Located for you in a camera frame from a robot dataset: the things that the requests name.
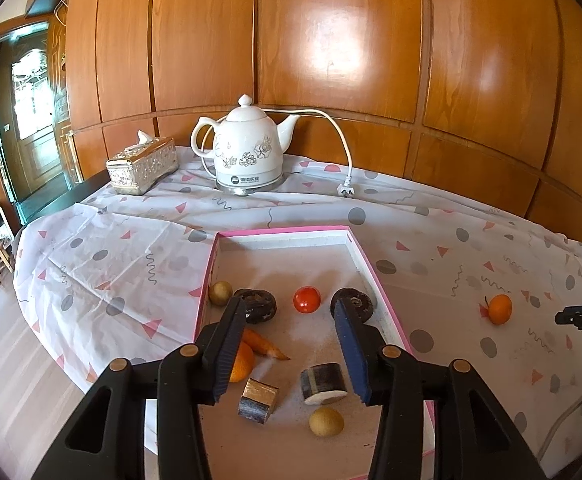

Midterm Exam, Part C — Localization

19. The grey cable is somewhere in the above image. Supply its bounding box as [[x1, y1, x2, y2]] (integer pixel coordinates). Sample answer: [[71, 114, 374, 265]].
[[540, 374, 582, 462]]

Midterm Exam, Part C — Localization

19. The small red tomato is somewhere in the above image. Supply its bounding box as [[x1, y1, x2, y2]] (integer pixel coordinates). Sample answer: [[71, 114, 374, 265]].
[[293, 286, 320, 314]]

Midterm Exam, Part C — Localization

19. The small yellow round fruit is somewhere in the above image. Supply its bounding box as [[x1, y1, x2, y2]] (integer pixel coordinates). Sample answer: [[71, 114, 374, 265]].
[[208, 280, 234, 307], [309, 407, 345, 437]]

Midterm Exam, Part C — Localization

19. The silver ornate tissue box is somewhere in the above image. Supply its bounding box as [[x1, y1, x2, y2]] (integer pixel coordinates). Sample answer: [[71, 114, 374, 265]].
[[106, 137, 179, 196]]

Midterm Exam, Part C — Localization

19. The patterned white tablecloth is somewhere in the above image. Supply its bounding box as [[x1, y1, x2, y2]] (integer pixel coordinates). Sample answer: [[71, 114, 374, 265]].
[[13, 142, 582, 480]]

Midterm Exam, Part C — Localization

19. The silver kettle base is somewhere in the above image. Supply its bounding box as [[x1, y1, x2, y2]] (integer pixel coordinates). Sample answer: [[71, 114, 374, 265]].
[[215, 172, 286, 196]]

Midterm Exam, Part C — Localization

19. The small carrot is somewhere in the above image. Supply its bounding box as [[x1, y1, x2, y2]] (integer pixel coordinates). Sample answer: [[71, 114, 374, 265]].
[[242, 328, 292, 362]]

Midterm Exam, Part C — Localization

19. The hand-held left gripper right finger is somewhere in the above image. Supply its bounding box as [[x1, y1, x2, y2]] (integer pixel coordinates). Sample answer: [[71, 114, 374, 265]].
[[333, 297, 542, 480]]

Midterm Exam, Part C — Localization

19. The orange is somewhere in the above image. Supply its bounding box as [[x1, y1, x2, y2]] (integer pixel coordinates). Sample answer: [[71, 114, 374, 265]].
[[228, 341, 256, 383], [487, 294, 514, 325]]

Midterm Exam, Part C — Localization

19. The pink cardboard box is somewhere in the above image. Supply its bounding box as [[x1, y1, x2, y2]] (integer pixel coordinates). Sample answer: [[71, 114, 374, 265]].
[[143, 225, 436, 480]]

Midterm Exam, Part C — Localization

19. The white power cable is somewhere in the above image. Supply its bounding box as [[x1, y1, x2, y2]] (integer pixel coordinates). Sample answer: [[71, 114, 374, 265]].
[[266, 107, 359, 198]]

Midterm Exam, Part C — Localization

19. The wooden door with glass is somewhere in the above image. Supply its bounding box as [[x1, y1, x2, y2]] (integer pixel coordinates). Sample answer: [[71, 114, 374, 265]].
[[0, 22, 74, 198]]

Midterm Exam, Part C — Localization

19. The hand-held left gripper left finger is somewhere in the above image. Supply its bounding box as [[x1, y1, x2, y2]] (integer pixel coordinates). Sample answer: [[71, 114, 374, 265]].
[[31, 296, 248, 480]]

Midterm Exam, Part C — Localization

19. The dark water chestnut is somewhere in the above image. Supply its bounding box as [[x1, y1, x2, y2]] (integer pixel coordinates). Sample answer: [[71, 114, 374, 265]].
[[233, 288, 278, 325], [330, 287, 374, 325]]

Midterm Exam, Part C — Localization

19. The white floral ceramic kettle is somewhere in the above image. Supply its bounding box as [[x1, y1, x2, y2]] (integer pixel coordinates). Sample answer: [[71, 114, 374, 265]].
[[191, 94, 302, 186]]

